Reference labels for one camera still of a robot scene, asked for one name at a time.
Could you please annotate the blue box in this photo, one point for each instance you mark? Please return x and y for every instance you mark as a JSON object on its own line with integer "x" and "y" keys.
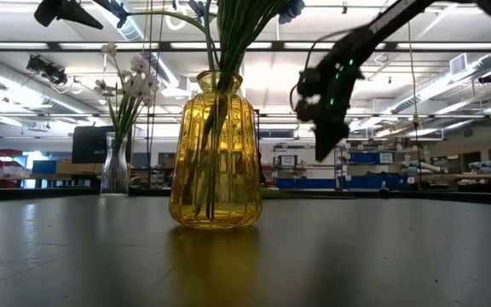
{"x": 44, "y": 167}

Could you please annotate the brown cardboard box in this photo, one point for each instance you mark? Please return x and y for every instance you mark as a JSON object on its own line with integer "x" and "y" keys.
{"x": 79, "y": 167}

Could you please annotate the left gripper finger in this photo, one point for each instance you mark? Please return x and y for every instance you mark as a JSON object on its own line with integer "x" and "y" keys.
{"x": 81, "y": 17}

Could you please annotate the blue storage bin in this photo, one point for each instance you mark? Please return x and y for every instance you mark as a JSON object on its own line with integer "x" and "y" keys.
{"x": 365, "y": 158}

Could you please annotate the thin black frame bar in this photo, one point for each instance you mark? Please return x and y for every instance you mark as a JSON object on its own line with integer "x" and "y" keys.
{"x": 399, "y": 115}

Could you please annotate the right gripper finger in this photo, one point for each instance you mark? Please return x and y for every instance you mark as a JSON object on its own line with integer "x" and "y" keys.
{"x": 326, "y": 140}

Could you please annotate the blue artificial flower bunch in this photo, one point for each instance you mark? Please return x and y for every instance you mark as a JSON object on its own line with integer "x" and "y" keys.
{"x": 254, "y": 25}
{"x": 227, "y": 47}

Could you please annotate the black frame bar with lights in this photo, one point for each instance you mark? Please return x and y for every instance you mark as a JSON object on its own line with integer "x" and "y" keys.
{"x": 165, "y": 46}

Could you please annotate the black monitor screen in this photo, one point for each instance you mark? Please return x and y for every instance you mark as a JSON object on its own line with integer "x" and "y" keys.
{"x": 88, "y": 147}

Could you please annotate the black ceiling-mounted camera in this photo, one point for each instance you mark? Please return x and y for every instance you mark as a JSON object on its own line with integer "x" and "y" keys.
{"x": 47, "y": 68}

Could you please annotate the yellow ribbed glass vase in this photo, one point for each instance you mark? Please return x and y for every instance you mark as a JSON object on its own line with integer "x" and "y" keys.
{"x": 215, "y": 170}

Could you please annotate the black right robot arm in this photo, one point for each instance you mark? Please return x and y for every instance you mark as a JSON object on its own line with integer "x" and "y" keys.
{"x": 382, "y": 21}

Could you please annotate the clear glass vase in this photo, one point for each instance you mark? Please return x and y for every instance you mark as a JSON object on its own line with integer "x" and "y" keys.
{"x": 114, "y": 179}

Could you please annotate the wooden workbench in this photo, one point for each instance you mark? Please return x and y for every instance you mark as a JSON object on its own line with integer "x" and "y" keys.
{"x": 484, "y": 176}

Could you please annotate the metal storage shelf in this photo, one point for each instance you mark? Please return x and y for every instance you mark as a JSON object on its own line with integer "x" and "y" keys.
{"x": 373, "y": 170}

